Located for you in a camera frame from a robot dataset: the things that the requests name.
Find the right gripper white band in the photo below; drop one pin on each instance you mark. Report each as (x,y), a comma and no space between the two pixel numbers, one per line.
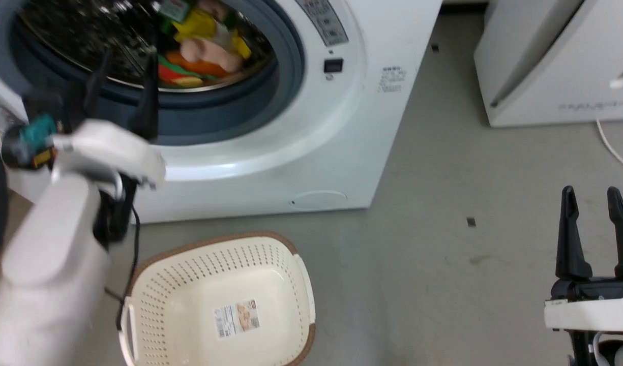
(596,305)

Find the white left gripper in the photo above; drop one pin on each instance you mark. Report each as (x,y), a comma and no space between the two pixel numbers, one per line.
(113,150)

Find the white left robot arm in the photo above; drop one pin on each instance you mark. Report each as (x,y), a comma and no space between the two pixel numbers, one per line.
(41,274)

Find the steel washing machine drum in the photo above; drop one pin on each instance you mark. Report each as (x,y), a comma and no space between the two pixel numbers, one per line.
(87,35)

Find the orange red green plush toy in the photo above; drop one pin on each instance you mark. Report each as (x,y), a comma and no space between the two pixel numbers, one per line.
(189,71)

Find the yellow and pink plush toy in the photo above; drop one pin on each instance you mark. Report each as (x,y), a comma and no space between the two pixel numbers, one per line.
(209,35)

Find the white front-load washing machine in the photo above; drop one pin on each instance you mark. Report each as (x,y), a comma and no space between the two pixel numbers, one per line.
(311,132)

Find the cream perforated laundry basket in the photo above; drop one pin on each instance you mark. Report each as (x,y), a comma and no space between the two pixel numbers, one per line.
(199,295)

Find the teal and orange small device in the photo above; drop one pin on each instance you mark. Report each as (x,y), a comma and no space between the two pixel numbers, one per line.
(36,137)

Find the white box appliance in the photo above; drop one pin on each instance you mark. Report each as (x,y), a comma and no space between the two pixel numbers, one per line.
(555,66)

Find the paper label sticker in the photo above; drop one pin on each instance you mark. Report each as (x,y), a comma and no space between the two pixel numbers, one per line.
(236,317)

